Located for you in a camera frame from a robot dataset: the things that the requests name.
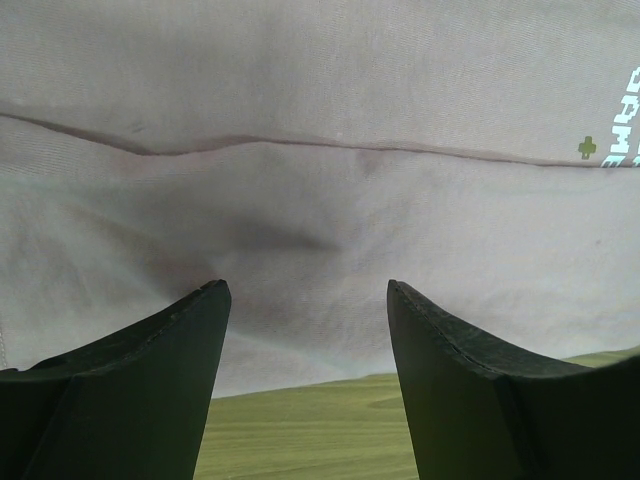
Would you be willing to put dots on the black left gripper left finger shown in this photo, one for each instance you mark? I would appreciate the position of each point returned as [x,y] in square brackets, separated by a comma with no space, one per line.
[132,405]

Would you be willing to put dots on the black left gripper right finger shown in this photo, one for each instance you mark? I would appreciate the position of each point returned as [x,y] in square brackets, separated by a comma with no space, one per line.
[481,408]

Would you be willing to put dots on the pink printed t-shirt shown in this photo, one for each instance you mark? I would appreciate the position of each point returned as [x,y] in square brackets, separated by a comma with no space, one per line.
[307,152]

